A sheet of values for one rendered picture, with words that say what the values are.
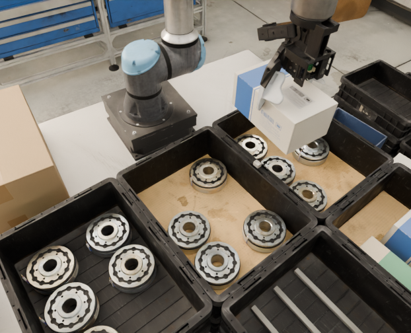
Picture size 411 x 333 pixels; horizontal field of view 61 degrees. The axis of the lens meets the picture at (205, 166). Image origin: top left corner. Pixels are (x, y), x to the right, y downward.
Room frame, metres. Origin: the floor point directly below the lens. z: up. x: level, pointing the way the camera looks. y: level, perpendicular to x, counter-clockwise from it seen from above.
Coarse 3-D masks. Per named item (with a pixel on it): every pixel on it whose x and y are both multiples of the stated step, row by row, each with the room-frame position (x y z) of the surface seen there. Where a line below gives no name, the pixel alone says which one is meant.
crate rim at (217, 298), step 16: (208, 128) 0.70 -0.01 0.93; (176, 144) 0.63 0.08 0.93; (224, 144) 0.64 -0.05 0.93; (144, 160) 0.58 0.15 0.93; (128, 192) 0.47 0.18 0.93; (144, 208) 0.43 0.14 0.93; (304, 208) 0.44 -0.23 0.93; (160, 224) 0.39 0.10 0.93; (288, 240) 0.36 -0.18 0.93; (272, 256) 0.32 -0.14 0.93; (192, 272) 0.28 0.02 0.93; (256, 272) 0.29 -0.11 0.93; (208, 288) 0.25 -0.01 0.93; (240, 288) 0.25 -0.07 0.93
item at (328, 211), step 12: (216, 120) 0.73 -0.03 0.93; (336, 120) 0.74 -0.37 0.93; (348, 132) 0.70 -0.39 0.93; (372, 144) 0.65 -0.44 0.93; (252, 156) 0.60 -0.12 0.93; (384, 156) 0.61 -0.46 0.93; (264, 168) 0.56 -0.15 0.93; (384, 168) 0.57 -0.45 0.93; (276, 180) 0.52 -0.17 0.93; (288, 192) 0.49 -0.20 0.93; (348, 192) 0.49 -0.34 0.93; (336, 204) 0.46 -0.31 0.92; (324, 216) 0.42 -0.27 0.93
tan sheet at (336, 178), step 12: (252, 132) 0.79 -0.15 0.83; (288, 156) 0.69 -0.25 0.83; (336, 156) 0.70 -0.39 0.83; (300, 168) 0.64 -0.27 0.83; (312, 168) 0.65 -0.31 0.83; (324, 168) 0.65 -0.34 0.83; (336, 168) 0.65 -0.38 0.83; (348, 168) 0.65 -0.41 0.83; (312, 180) 0.60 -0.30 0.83; (324, 180) 0.60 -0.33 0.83; (336, 180) 0.60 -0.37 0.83; (348, 180) 0.60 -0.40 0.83; (360, 180) 0.61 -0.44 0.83; (336, 192) 0.56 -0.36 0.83
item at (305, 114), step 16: (256, 64) 0.70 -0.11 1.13; (240, 80) 0.65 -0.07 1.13; (256, 80) 0.64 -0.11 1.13; (288, 80) 0.64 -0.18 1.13; (240, 96) 0.64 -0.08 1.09; (256, 96) 0.60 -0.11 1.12; (288, 96) 0.58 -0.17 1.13; (304, 96) 0.58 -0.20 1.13; (320, 96) 0.59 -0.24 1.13; (256, 112) 0.59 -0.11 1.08; (272, 112) 0.55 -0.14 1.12; (288, 112) 0.53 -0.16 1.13; (304, 112) 0.53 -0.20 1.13; (320, 112) 0.54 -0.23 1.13; (272, 128) 0.54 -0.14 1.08; (288, 128) 0.51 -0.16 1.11; (304, 128) 0.52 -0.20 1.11; (320, 128) 0.55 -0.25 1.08; (288, 144) 0.50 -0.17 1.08; (304, 144) 0.53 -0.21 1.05
